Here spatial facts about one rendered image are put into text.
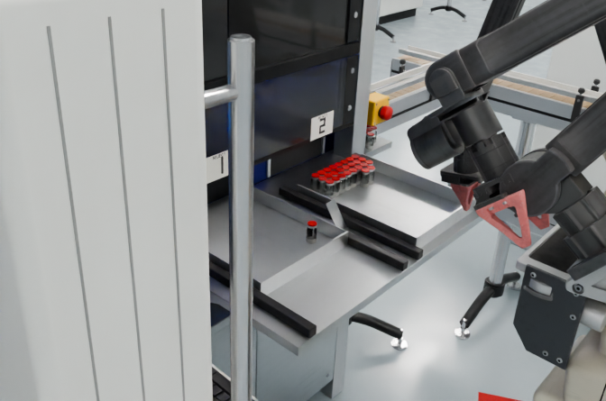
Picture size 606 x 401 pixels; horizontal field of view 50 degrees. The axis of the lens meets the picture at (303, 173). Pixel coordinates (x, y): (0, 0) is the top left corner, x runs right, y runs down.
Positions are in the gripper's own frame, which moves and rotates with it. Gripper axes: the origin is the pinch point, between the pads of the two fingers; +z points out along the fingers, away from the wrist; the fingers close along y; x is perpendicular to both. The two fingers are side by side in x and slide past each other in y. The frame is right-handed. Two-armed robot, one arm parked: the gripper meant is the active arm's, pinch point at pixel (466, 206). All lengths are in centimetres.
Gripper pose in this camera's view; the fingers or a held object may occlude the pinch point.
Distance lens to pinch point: 154.4
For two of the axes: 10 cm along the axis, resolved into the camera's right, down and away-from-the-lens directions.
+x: -6.6, 3.2, -6.8
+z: 0.9, 9.3, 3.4
